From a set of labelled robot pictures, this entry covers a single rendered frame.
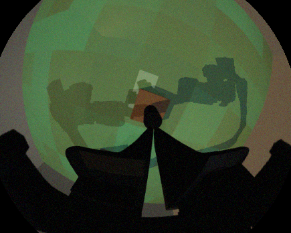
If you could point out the brown block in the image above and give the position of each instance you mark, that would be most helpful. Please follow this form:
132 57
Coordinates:
145 98

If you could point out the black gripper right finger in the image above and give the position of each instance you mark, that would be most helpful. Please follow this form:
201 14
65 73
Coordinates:
181 168

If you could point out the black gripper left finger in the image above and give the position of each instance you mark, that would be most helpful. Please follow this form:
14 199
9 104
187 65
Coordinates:
129 167

